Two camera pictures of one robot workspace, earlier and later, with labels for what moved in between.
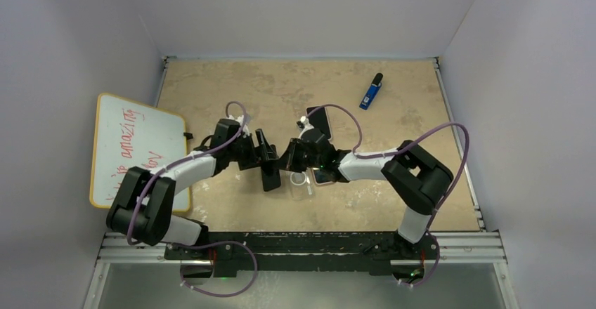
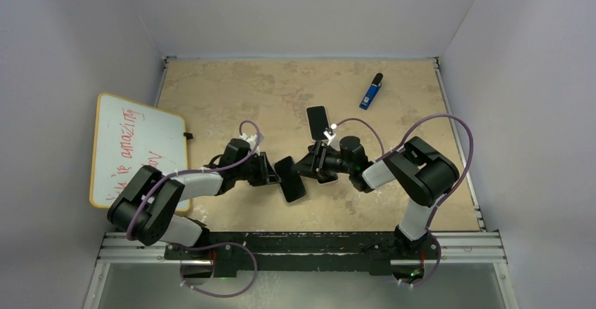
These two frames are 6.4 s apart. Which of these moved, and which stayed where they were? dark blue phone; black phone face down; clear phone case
Moved: black phone face down
Stayed: clear phone case; dark blue phone
